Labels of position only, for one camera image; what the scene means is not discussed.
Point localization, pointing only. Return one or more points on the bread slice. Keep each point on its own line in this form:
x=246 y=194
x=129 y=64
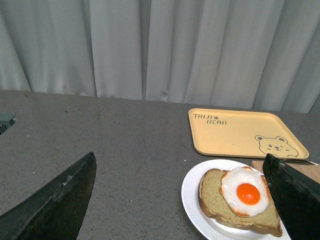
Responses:
x=213 y=205

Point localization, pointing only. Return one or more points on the grey-green device at edge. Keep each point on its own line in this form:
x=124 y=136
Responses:
x=6 y=121

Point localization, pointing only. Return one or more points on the fried egg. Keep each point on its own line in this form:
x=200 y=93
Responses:
x=245 y=191

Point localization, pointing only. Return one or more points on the bamboo cutting board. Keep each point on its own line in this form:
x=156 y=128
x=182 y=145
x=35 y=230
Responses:
x=312 y=171

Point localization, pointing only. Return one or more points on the grey curtain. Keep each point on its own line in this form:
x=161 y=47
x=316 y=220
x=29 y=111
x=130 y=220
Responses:
x=252 y=54

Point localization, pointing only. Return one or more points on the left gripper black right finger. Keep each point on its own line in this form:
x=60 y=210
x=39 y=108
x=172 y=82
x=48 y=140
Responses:
x=296 y=198

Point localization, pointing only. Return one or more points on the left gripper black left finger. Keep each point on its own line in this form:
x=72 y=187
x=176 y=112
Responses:
x=57 y=210

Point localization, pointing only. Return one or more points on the yellow bear tray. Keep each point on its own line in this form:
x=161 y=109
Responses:
x=243 y=134

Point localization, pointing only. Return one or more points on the white round plate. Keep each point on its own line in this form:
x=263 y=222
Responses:
x=209 y=227

